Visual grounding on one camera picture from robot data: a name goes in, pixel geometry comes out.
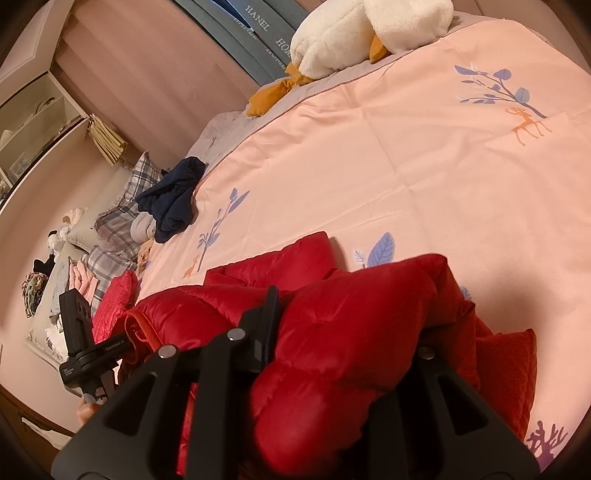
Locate navy blue garment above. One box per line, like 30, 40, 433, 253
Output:
135, 156, 207, 244

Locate white glass-front cabinet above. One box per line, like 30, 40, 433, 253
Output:
0, 0, 90, 208

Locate pink folded clothes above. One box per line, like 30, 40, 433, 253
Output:
69, 261, 109, 302

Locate pink curtain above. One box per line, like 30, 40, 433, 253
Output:
51, 0, 259, 162

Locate small plaid pillow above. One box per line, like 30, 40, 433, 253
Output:
85, 244, 139, 301

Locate yellow tassel hanging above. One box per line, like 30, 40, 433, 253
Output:
88, 113, 129, 166

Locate grey cloth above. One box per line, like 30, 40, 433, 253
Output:
130, 215, 158, 243

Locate beige pillow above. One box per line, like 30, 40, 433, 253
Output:
67, 171, 134, 250

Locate white plush duck toy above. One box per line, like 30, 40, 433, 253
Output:
246, 0, 455, 117

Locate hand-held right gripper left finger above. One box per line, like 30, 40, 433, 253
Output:
51, 285, 281, 480

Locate large plaid pillow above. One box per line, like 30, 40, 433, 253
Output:
95, 151, 168, 250

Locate patterned cloth bundle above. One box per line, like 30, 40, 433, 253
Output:
23, 271, 52, 319

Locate small tan plush toy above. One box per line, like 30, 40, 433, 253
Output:
136, 239, 156, 274

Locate pink printed duvet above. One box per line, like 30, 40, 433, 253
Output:
139, 14, 591, 472

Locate red down jacket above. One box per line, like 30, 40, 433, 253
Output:
92, 231, 539, 480

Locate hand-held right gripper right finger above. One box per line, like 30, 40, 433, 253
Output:
369, 344, 541, 480

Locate blue-grey printed headboard cushion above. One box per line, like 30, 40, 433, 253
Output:
173, 0, 301, 86

